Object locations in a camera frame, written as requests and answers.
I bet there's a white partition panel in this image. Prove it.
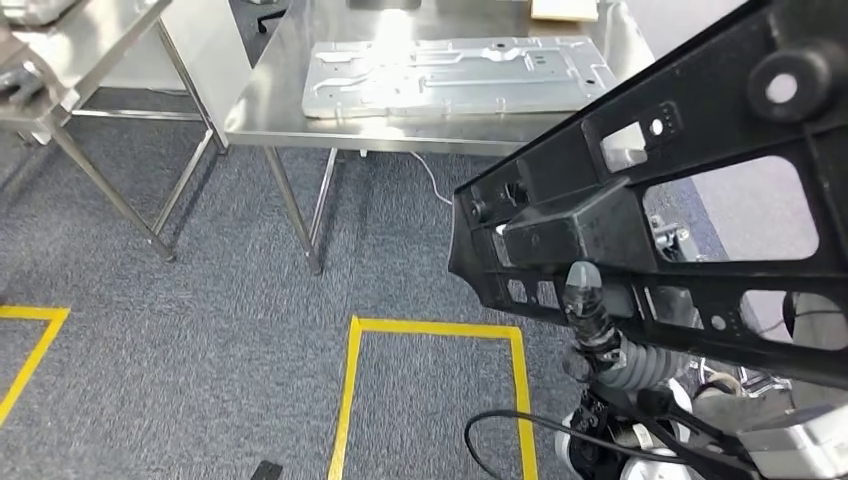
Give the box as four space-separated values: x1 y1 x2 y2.
99 0 254 148

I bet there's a cardboard box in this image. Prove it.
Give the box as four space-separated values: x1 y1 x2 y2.
529 0 602 23

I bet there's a dark grey metal object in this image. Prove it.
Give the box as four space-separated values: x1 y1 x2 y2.
0 62 45 108

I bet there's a steel workbench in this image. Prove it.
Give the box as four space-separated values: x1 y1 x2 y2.
223 0 658 277

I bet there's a black plastic bracket part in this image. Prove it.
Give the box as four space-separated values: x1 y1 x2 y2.
448 0 848 390

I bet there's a white cable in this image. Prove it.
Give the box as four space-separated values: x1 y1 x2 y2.
408 150 456 207

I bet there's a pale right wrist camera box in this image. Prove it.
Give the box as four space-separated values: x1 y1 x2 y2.
733 404 848 480

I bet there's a steel side table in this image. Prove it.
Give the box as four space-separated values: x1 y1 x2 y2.
0 0 231 264

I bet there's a stamped grey metal panel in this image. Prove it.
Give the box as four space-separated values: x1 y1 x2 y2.
301 35 619 121

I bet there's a black office chair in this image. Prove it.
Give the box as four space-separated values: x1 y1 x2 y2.
253 0 290 35

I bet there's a yellow floor tape outline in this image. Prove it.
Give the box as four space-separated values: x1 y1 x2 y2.
327 315 540 480
0 305 72 427

